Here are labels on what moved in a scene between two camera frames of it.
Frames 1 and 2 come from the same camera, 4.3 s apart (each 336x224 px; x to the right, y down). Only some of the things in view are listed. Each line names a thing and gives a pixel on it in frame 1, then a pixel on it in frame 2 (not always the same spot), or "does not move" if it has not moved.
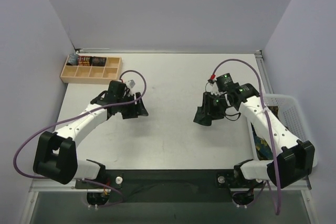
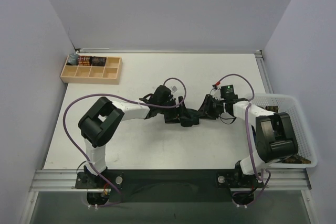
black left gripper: x=134 y=109 to x=177 y=114
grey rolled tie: x=73 y=59 does not move
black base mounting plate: x=168 y=186 does not move
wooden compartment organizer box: x=95 y=75 does not move
